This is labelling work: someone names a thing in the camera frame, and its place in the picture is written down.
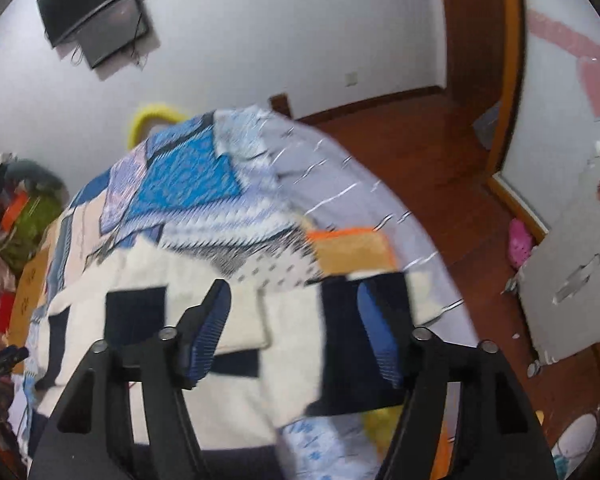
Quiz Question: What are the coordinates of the yellow hoop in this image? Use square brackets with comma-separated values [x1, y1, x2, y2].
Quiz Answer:
[126, 103, 188, 150]

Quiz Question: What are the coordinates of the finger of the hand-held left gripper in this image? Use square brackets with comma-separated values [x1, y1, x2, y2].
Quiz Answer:
[0, 347, 30, 377]

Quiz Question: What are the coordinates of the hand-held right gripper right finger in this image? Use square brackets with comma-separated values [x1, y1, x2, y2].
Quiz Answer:
[356, 278, 561, 480]

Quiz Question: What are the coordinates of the brown cardboard box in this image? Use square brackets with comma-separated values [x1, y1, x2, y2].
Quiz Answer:
[10, 247, 51, 350]

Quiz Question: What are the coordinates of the blue patchwork blanket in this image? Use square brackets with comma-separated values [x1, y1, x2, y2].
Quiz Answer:
[7, 105, 481, 480]

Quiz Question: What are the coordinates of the white shoe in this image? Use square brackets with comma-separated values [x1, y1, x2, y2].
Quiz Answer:
[554, 412, 599, 477]

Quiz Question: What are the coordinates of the wooden door frame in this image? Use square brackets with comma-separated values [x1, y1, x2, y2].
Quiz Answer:
[437, 0, 551, 241]

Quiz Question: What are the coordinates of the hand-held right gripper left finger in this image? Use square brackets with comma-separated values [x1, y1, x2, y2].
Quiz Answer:
[27, 277, 233, 480]

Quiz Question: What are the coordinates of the white and navy sweater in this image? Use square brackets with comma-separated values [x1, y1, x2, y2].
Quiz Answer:
[35, 240, 431, 447]

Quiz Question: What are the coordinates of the green bag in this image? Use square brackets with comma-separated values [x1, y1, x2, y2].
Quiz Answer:
[2, 160, 70, 275]

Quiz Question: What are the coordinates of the yellow cloth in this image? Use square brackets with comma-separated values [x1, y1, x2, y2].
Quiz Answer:
[362, 406, 406, 453]

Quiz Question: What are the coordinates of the pink slipper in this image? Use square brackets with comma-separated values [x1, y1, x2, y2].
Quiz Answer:
[508, 217, 534, 269]

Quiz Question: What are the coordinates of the orange packet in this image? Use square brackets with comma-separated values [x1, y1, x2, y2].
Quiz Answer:
[1, 195, 31, 229]

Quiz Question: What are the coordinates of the red box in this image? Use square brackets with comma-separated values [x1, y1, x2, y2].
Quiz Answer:
[0, 292, 17, 336]

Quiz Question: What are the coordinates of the white damaged board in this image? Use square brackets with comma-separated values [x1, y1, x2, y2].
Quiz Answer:
[504, 140, 600, 367]

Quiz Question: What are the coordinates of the grey wall monitor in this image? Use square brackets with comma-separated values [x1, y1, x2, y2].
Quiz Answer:
[75, 0, 151, 70]

